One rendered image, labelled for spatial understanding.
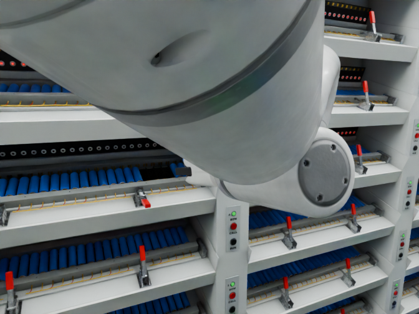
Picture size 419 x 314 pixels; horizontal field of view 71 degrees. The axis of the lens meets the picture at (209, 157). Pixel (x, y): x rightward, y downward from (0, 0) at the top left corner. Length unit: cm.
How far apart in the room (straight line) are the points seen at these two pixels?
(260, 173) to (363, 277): 113
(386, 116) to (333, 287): 59
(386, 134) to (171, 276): 87
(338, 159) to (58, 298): 66
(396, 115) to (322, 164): 86
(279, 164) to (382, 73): 110
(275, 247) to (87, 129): 61
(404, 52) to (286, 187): 92
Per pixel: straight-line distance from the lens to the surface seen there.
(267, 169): 15
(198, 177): 43
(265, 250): 90
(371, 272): 131
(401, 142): 119
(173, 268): 81
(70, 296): 78
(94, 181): 73
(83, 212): 68
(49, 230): 68
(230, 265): 83
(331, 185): 29
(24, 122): 63
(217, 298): 86
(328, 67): 23
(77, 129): 63
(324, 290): 115
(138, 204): 68
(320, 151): 28
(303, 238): 100
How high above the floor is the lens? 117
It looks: 11 degrees down
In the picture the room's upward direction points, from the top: straight up
